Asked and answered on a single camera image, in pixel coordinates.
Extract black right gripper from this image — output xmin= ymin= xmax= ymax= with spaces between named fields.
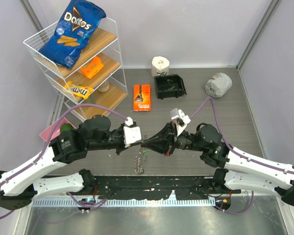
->
xmin=141 ymin=121 xmax=206 ymax=157

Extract keys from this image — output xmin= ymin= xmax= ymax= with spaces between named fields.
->
xmin=160 ymin=78 xmax=178 ymax=91

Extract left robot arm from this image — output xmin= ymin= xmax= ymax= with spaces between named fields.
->
xmin=0 ymin=115 xmax=142 ymax=211

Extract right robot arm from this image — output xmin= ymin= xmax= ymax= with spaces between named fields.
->
xmin=141 ymin=122 xmax=294 ymax=207

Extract orange razor box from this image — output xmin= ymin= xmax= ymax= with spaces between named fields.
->
xmin=133 ymin=84 xmax=151 ymax=112

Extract green lime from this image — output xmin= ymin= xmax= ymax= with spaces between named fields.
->
xmin=60 ymin=123 xmax=73 ymax=133

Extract yellow M&M candy bag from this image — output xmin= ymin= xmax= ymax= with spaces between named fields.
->
xmin=64 ymin=80 xmax=94 ymax=99

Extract black plastic storage bin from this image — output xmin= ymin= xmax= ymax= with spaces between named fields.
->
xmin=154 ymin=74 xmax=187 ymax=99

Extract orange snack box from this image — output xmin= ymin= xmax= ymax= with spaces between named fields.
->
xmin=79 ymin=56 xmax=104 ymax=79

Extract pink plastic tray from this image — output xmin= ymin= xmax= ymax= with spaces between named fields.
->
xmin=39 ymin=117 xmax=76 ymax=141

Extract white toilet paper roll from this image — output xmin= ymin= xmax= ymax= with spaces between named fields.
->
xmin=151 ymin=56 xmax=170 ymax=77

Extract grey wrapped paper bundle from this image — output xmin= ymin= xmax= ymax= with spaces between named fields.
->
xmin=204 ymin=72 xmax=233 ymax=98

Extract blue Doritos chip bag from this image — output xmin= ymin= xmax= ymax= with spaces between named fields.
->
xmin=39 ymin=0 xmax=106 ymax=70

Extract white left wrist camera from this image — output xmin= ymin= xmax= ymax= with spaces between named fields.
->
xmin=123 ymin=117 xmax=142 ymax=148

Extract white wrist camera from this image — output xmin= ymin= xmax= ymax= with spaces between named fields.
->
xmin=123 ymin=117 xmax=142 ymax=148
xmin=170 ymin=108 xmax=191 ymax=137

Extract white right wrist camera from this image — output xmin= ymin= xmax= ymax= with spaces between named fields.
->
xmin=170 ymin=108 xmax=191 ymax=137

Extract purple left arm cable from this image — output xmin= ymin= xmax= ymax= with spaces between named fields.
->
xmin=0 ymin=104 xmax=134 ymax=220

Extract white wire wooden shelf rack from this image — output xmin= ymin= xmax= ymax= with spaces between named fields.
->
xmin=23 ymin=18 xmax=128 ymax=110

